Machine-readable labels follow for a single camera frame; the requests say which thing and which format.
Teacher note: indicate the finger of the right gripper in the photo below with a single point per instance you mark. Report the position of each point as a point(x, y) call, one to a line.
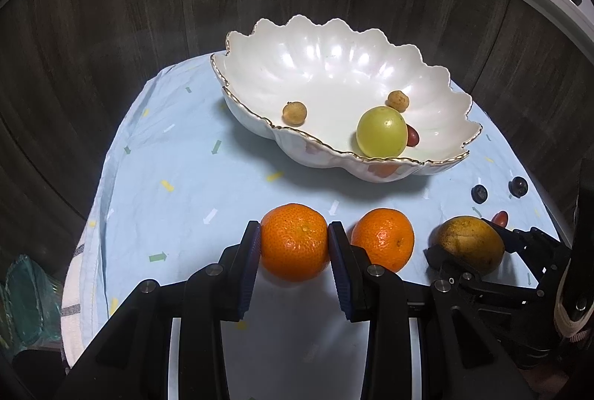
point(446, 264)
point(514, 240)

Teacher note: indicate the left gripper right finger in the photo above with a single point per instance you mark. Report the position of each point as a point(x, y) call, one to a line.
point(349, 264)

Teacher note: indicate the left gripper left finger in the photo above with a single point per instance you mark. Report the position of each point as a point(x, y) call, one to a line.
point(240, 265)

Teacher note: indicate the yellow mango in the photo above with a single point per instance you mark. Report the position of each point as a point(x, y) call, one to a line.
point(472, 241)

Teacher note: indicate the orange mandarin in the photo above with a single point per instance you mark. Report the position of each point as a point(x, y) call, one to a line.
point(387, 236)
point(294, 242)

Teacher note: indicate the dark red jujube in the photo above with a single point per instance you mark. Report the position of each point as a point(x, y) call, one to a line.
point(413, 137)

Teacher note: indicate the small brown longan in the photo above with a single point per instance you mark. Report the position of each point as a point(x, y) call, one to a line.
point(294, 113)

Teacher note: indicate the large dark grape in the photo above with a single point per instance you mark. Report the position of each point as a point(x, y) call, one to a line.
point(518, 187)

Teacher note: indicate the small dark blueberry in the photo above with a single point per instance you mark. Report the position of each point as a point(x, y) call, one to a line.
point(479, 194)

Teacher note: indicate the light blue patterned tablecloth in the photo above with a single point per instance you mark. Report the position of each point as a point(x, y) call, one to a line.
point(181, 181)

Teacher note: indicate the green round fruit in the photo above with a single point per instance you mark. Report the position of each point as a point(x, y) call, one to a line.
point(382, 133)

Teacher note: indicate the brown longan in bowl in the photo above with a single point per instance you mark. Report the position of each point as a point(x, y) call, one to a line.
point(398, 100)

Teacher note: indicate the white scalloped ceramic bowl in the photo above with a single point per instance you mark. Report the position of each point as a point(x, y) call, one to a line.
point(339, 74)

